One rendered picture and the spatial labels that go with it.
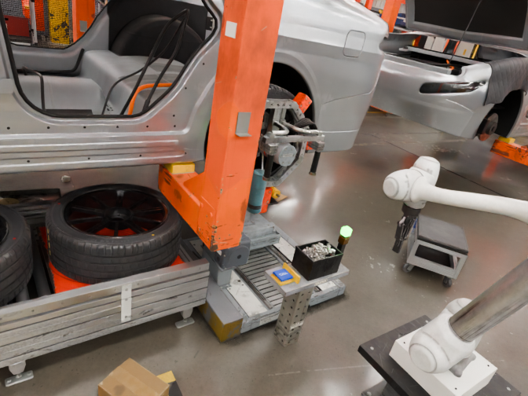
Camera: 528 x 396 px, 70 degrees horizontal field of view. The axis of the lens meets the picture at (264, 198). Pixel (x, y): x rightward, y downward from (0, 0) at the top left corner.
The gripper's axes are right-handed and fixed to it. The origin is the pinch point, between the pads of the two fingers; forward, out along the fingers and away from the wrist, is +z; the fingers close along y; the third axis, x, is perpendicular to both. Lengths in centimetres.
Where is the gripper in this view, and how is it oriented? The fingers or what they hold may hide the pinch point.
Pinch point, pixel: (397, 244)
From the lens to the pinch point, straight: 180.4
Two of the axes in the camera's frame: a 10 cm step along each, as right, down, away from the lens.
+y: 7.4, -1.8, 6.5
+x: -6.5, -4.2, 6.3
